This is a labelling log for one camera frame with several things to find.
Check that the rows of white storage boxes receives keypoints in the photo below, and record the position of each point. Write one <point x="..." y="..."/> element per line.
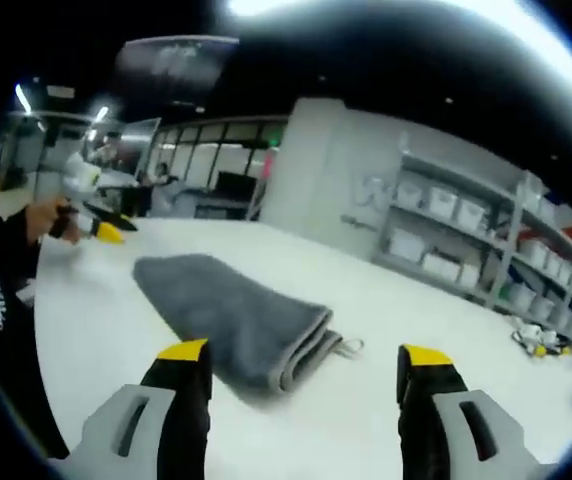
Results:
<point x="446" y="200"/>

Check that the black equipment cabinet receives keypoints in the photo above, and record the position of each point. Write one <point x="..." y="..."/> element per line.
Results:
<point x="226" y="200"/>

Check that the grey metal storage shelf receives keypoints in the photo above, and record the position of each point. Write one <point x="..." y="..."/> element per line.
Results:
<point x="506" y="240"/>

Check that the grey towel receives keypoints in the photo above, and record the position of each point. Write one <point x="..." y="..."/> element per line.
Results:
<point x="236" y="310"/>

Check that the pink object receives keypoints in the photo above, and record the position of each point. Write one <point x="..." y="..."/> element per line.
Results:
<point x="268" y="165"/>

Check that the person's black printed shirt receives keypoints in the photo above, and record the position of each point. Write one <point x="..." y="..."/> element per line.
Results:
<point x="1" y="325"/>

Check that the person's left hand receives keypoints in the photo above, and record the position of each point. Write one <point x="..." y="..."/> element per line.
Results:
<point x="46" y="220"/>

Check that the pile of spare grippers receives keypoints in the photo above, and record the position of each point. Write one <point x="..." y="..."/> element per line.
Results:
<point x="541" y="342"/>

